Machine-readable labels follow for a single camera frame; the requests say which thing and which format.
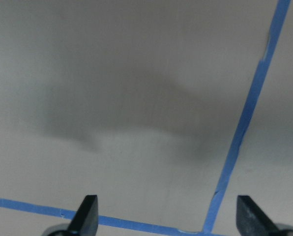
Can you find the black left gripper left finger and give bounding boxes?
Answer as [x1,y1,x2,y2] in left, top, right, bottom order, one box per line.
[67,195,98,236]

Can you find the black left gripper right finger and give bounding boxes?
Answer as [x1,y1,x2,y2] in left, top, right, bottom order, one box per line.
[236,195,279,236]

